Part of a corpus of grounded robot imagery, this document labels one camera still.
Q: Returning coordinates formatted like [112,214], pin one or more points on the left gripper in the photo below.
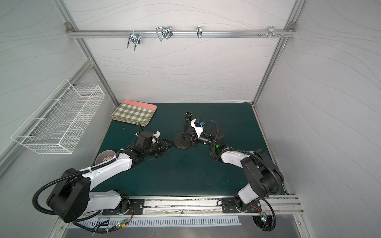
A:
[160,146]

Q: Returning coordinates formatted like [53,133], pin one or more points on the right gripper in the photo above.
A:
[187,128]

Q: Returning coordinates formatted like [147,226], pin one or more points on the black round stand base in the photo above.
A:
[183,144]

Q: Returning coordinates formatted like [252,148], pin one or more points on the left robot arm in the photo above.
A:
[72,196]

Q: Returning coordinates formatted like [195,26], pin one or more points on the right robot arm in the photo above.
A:
[273,180]

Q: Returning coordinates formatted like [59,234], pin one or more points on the metal U-bolt clamp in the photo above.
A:
[134,40]

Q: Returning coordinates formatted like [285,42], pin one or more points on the metal double hook clamp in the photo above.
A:
[164,32]

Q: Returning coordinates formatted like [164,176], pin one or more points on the white slotted cable duct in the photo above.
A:
[149,222]

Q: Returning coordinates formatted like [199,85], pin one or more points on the white wire basket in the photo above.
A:
[58,124]

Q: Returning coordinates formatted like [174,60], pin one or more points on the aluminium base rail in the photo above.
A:
[174,206]

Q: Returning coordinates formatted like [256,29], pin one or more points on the small metal bracket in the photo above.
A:
[199,32]

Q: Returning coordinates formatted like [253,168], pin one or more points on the horizontal aluminium top rail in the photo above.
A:
[177,34]

